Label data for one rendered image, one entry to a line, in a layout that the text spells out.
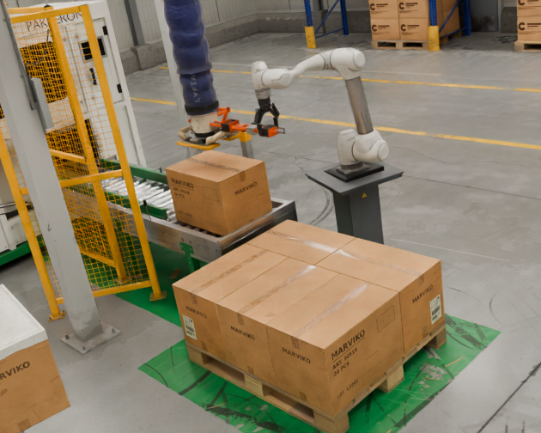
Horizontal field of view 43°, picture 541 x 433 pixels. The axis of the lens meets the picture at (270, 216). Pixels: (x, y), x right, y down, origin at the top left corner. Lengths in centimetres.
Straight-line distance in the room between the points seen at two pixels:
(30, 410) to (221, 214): 190
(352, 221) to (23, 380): 250
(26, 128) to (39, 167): 25
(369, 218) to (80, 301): 202
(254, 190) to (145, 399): 149
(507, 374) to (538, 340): 36
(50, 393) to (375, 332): 159
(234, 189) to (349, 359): 151
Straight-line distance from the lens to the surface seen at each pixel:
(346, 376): 351
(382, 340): 367
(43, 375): 312
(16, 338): 304
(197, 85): 446
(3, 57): 427
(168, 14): 442
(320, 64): 436
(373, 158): 446
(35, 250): 509
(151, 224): 498
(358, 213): 472
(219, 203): 445
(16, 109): 431
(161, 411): 407
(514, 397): 385
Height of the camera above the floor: 243
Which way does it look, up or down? 23 degrees down
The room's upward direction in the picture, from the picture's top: 10 degrees counter-clockwise
